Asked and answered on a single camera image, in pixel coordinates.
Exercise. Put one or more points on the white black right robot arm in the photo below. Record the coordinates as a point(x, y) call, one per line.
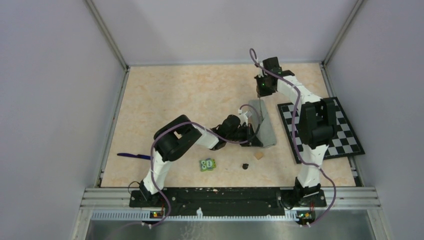
point(314, 121)

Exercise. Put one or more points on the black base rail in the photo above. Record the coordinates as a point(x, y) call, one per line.
point(226, 201)

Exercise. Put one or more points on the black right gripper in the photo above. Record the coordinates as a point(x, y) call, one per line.
point(261, 92)

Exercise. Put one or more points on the green owl toy block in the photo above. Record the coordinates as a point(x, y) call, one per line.
point(208, 164)

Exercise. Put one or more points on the blue pen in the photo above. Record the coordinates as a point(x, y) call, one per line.
point(136, 156)

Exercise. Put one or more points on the black white checkerboard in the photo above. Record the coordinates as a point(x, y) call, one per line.
point(344, 144)

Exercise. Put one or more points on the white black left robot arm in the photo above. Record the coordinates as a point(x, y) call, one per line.
point(173, 140)

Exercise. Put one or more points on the aluminium frame rail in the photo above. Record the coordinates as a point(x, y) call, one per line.
point(113, 204)

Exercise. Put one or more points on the grey-green cloth napkin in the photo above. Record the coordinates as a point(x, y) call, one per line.
point(266, 134)

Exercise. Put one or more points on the small tan wooden block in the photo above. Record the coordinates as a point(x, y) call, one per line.
point(258, 155)

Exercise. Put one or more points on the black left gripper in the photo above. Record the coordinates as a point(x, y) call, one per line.
point(248, 130)

